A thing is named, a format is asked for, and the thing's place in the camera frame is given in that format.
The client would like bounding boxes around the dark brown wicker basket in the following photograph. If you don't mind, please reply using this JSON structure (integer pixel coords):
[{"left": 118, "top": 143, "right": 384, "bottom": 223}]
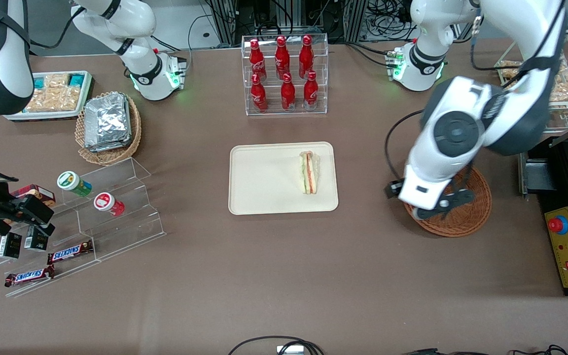
[{"left": 404, "top": 167, "right": 493, "bottom": 238}]

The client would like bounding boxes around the light wicker basket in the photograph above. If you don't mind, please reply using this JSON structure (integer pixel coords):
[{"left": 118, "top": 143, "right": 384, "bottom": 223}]
[{"left": 75, "top": 91, "right": 142, "bottom": 166}]

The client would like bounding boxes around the triangular sandwich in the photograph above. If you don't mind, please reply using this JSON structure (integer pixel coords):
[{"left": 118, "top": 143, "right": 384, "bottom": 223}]
[{"left": 299, "top": 151, "right": 321, "bottom": 194}]

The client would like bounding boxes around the white snack tray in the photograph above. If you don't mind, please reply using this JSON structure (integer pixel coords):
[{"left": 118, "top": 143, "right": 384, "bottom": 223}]
[{"left": 4, "top": 71, "right": 93, "bottom": 121}]

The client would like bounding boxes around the beige plastic tray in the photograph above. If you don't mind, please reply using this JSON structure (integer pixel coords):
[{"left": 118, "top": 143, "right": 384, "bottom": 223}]
[{"left": 228, "top": 142, "right": 339, "bottom": 216}]

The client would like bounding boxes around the small black carton box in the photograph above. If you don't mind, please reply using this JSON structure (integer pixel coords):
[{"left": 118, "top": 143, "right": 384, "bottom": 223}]
[
  {"left": 0, "top": 232, "right": 23, "bottom": 259},
  {"left": 24, "top": 225, "right": 49, "bottom": 252}
]

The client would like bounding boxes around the red carton box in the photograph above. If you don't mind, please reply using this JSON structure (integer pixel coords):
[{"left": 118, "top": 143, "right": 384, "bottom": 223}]
[{"left": 10, "top": 184, "right": 57, "bottom": 208}]

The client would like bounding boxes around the Snickers chocolate bar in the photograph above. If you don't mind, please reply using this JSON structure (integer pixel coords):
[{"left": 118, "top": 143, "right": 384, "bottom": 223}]
[
  {"left": 47, "top": 240, "right": 94, "bottom": 265},
  {"left": 4, "top": 265, "right": 56, "bottom": 288}
]

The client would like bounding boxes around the green white capped can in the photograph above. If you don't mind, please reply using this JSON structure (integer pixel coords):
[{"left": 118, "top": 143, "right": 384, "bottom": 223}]
[{"left": 57, "top": 171, "right": 93, "bottom": 198}]

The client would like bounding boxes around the clear acrylic stepped shelf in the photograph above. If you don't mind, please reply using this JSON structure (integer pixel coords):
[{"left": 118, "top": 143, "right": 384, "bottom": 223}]
[{"left": 0, "top": 157, "right": 167, "bottom": 298}]

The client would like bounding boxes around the black machine housing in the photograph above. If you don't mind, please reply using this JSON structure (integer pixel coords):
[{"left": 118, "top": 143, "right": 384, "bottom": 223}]
[{"left": 518, "top": 136, "right": 568, "bottom": 297}]

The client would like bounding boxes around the silver foil container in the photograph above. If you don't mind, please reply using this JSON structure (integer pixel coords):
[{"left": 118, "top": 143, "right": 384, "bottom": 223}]
[
  {"left": 84, "top": 94, "right": 132, "bottom": 141},
  {"left": 84, "top": 133, "right": 133, "bottom": 153}
]

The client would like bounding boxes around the clear cracker pack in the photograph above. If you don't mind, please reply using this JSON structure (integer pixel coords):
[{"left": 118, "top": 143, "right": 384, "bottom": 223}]
[
  {"left": 57, "top": 87, "right": 83, "bottom": 111},
  {"left": 45, "top": 73, "right": 71, "bottom": 92},
  {"left": 25, "top": 90, "right": 60, "bottom": 113}
]

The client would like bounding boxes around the clear snack bag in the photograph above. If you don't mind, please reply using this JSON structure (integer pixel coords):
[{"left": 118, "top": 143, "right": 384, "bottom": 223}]
[
  {"left": 498, "top": 59, "right": 529, "bottom": 82},
  {"left": 548, "top": 54, "right": 568, "bottom": 104}
]

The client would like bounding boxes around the red cola bottle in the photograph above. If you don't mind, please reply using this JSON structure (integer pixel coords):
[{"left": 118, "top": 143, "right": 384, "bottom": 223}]
[
  {"left": 250, "top": 74, "right": 268, "bottom": 112},
  {"left": 281, "top": 73, "right": 296, "bottom": 111},
  {"left": 275, "top": 35, "right": 290, "bottom": 79},
  {"left": 249, "top": 39, "right": 266, "bottom": 82},
  {"left": 303, "top": 71, "right": 319, "bottom": 110},
  {"left": 299, "top": 35, "right": 314, "bottom": 78}
]

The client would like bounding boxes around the clear acrylic bottle rack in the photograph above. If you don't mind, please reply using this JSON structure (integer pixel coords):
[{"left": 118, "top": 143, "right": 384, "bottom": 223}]
[{"left": 241, "top": 34, "right": 329, "bottom": 116}]

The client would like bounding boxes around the brown tablecloth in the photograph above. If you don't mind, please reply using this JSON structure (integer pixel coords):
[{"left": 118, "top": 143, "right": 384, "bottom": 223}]
[{"left": 0, "top": 42, "right": 568, "bottom": 355}]

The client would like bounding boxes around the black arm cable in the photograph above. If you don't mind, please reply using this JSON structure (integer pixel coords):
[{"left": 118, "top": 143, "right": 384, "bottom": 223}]
[
  {"left": 28, "top": 6, "right": 87, "bottom": 50},
  {"left": 384, "top": 109, "right": 425, "bottom": 188}
]

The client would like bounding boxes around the black cable loop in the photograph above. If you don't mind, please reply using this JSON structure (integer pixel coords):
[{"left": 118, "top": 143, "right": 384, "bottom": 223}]
[{"left": 227, "top": 336, "right": 324, "bottom": 355}]

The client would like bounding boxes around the aluminium frame with cables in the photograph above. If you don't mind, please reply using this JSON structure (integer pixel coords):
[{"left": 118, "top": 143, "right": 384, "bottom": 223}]
[{"left": 188, "top": 0, "right": 418, "bottom": 47}]

